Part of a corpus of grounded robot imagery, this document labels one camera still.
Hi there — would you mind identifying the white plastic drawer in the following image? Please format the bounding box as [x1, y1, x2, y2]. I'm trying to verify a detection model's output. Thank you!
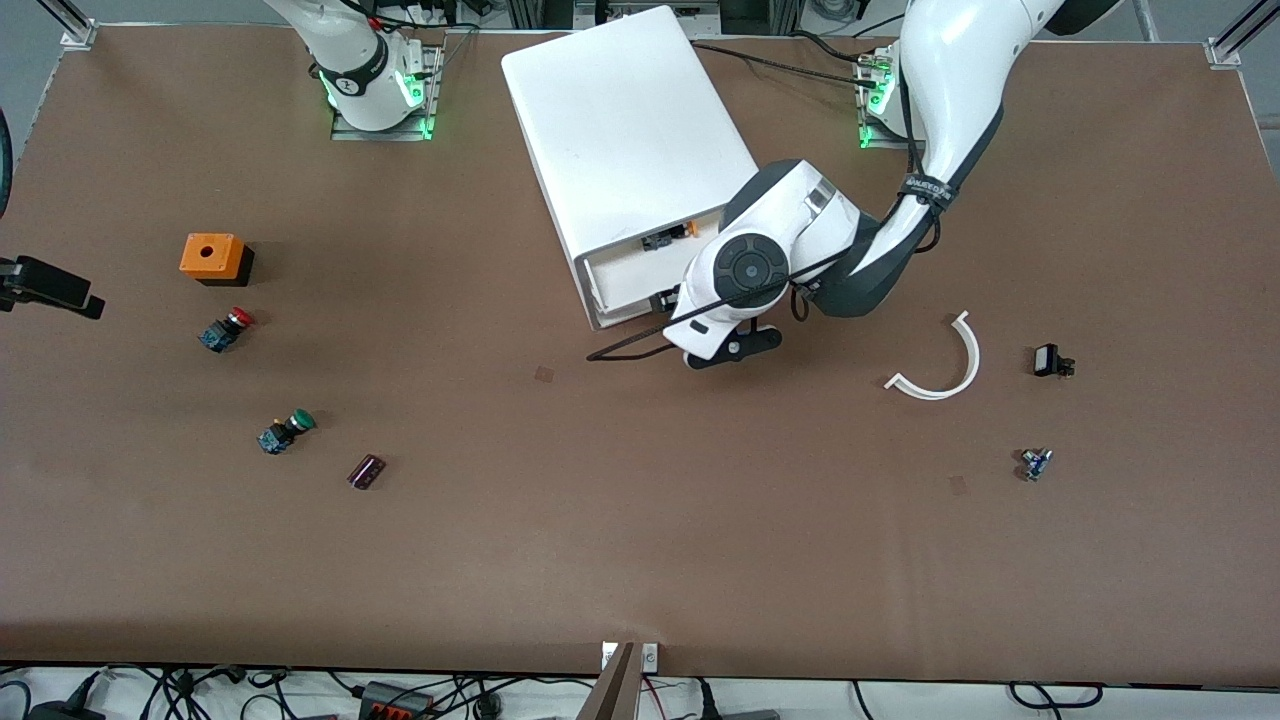
[582, 205, 731, 332]

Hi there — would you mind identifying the red mushroom push button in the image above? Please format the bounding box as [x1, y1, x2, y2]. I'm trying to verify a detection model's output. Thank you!
[198, 308, 257, 354]

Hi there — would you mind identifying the green mushroom push button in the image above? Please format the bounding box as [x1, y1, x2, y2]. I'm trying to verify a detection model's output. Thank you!
[258, 408, 318, 456]

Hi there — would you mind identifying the white plastic tray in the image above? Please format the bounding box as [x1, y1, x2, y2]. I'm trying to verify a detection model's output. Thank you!
[500, 4, 761, 332]

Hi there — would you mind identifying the white curved plastic strip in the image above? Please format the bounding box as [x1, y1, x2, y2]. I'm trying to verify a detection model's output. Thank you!
[884, 310, 983, 402]

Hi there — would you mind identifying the black orange power strip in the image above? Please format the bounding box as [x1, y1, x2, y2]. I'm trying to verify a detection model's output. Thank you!
[359, 681, 439, 720]

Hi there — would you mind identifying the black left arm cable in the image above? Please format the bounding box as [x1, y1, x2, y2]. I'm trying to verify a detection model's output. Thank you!
[586, 60, 947, 362]

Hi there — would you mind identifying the orange button enclosure box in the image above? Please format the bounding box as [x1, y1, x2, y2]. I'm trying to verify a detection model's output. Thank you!
[179, 233, 255, 288]

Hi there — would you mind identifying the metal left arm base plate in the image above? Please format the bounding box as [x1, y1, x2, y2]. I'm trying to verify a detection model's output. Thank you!
[856, 50, 927, 153]

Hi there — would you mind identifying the aluminium frame profile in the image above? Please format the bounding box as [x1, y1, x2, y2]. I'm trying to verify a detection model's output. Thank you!
[38, 0, 100, 50]
[1204, 0, 1280, 70]

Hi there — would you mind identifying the black cable behind cabinet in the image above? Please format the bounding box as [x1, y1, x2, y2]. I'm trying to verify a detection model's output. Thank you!
[692, 40, 887, 87]

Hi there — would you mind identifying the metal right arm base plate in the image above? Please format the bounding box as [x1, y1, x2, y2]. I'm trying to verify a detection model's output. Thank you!
[329, 38, 447, 143]

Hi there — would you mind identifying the grey camera post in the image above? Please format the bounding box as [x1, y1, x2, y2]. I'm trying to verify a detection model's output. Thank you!
[577, 641, 642, 720]

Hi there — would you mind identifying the black looped floor cable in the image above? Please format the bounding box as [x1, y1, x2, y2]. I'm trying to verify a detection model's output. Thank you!
[1007, 681, 1105, 710]

